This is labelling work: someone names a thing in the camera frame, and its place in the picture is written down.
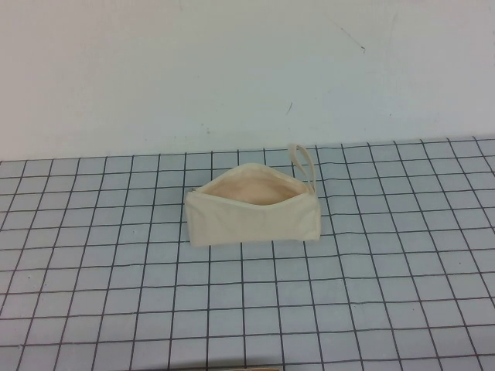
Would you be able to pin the cream canvas pencil case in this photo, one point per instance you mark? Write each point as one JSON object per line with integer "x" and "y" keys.
{"x": 251, "y": 222}

